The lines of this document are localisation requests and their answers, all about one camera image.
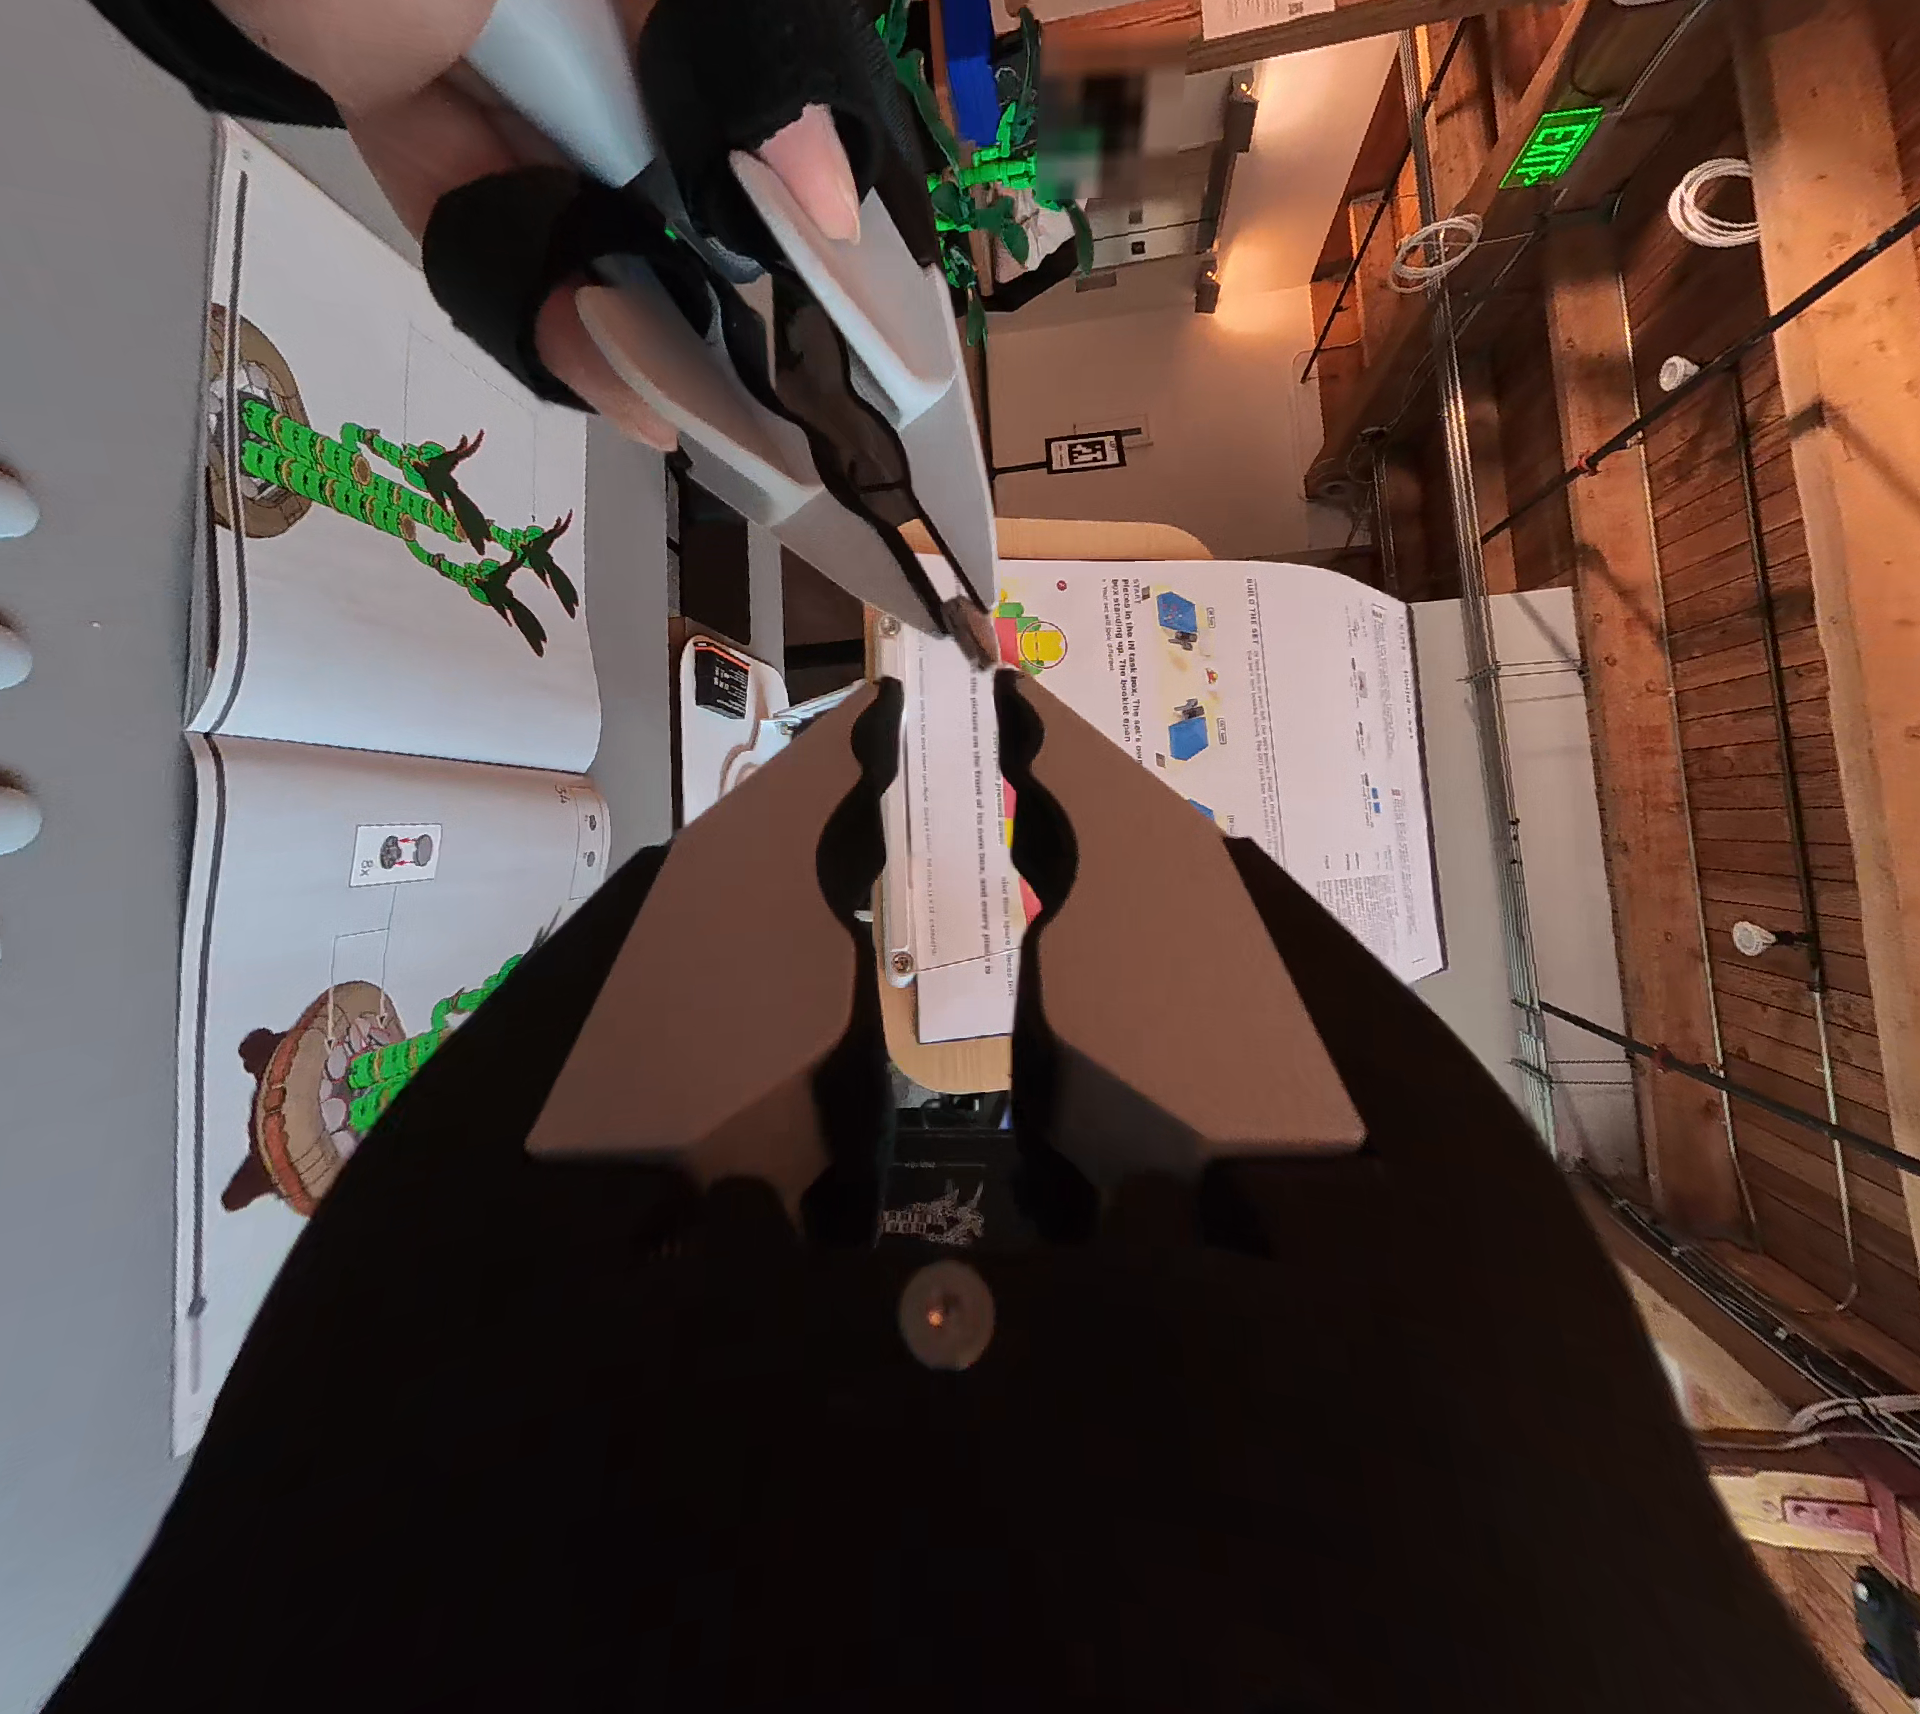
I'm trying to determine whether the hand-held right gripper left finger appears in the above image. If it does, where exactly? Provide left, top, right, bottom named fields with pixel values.
left=524, top=677, right=907, bottom=1207

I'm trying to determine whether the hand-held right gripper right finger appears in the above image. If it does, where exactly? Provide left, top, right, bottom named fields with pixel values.
left=991, top=671, right=1371, bottom=1215

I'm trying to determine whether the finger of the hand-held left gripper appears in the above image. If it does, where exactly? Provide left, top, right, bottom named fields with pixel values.
left=727, top=149, right=1001, bottom=618
left=644, top=304, right=979, bottom=652

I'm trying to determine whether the green lego bamboo model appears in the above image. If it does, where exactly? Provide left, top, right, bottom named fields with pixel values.
left=877, top=0, right=1101, bottom=349

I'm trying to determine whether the black lego set box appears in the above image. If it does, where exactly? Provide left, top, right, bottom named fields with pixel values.
left=877, top=1099, right=1022, bottom=1255

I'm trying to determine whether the open lego instruction booklet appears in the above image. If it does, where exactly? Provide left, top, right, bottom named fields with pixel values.
left=169, top=117, right=681, bottom=1459

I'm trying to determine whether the white card black label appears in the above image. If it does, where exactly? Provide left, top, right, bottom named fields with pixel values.
left=679, top=634, right=793, bottom=833

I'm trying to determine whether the task instruction sheet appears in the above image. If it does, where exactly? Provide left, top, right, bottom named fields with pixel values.
left=897, top=557, right=1453, bottom=1048

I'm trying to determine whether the blue storage bin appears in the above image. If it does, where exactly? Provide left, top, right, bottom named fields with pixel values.
left=941, top=0, right=1003, bottom=144

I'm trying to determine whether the green exit sign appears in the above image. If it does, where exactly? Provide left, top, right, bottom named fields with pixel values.
left=1496, top=98, right=1611, bottom=193

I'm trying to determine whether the white cable coil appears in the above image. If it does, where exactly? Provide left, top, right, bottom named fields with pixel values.
left=1386, top=212, right=1489, bottom=296
left=1665, top=156, right=1760, bottom=251

